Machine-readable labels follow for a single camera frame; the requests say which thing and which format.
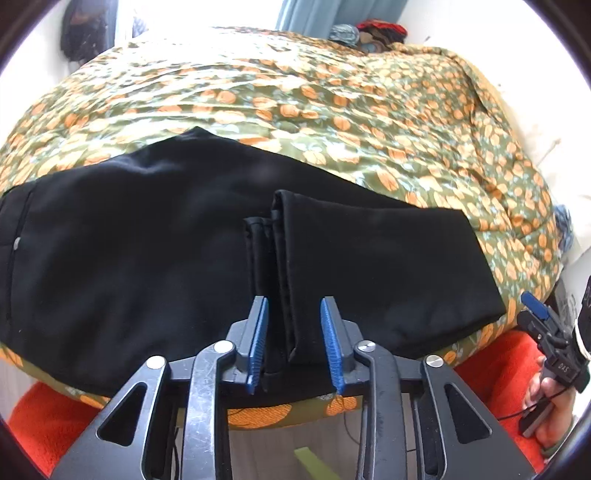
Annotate black pants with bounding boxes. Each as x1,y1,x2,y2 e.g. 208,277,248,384
1,128,505,401

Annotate blue denim clothing at right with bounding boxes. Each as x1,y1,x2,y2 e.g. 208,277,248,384
553,205,574,266

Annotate red clothing pile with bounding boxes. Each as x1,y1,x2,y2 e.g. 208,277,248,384
356,19,408,45

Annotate blue grey clothing pile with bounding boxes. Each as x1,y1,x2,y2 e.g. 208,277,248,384
329,24,361,48

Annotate right hand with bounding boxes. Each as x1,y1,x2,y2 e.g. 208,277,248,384
523,370,577,450

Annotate orange red rug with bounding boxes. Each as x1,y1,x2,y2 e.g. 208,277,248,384
8,330,540,476

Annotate green orange patterned duvet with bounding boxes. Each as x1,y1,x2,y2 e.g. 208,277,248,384
0,26,565,431

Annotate blue curtain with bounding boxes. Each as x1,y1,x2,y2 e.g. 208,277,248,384
276,0,407,38

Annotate dark jacket hanging on wall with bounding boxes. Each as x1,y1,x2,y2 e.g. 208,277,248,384
60,0,118,64

